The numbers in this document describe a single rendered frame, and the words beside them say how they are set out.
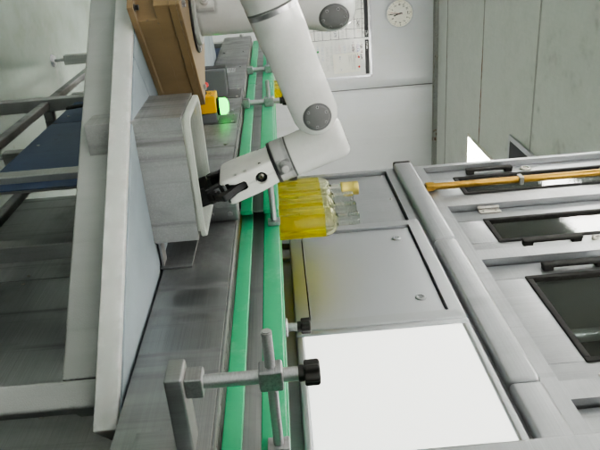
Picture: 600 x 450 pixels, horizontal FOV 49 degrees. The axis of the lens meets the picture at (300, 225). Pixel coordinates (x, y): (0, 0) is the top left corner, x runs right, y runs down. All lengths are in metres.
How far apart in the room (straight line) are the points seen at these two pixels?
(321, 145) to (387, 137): 6.54
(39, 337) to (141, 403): 0.64
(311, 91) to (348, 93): 6.41
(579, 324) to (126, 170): 0.93
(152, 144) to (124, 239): 0.19
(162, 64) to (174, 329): 0.51
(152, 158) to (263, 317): 0.32
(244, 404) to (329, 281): 0.63
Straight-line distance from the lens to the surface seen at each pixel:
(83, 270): 1.03
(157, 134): 1.09
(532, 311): 1.46
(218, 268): 1.17
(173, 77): 1.30
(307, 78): 1.04
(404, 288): 1.43
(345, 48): 7.34
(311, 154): 1.13
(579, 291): 1.56
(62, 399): 0.98
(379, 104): 7.54
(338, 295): 1.41
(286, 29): 1.06
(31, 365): 1.42
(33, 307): 1.62
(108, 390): 0.92
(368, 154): 7.69
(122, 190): 1.02
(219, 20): 1.30
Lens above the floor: 0.99
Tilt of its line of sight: 1 degrees up
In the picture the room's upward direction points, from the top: 85 degrees clockwise
